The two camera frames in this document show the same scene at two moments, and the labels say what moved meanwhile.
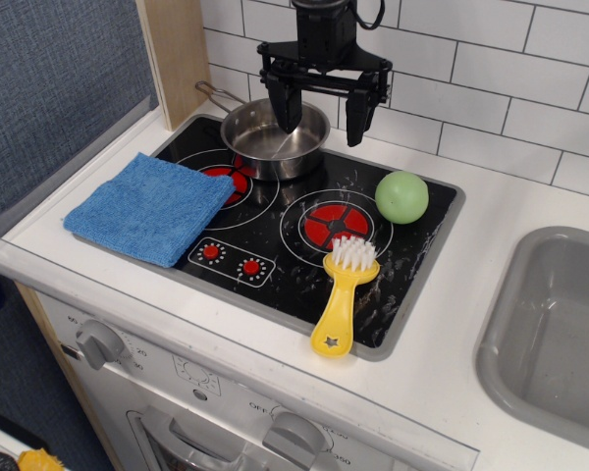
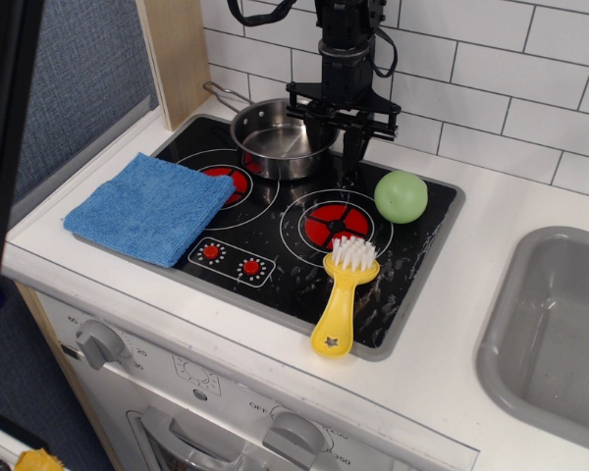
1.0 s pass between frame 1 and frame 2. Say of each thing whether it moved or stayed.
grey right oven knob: stayed
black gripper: moved
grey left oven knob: stayed
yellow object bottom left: stayed
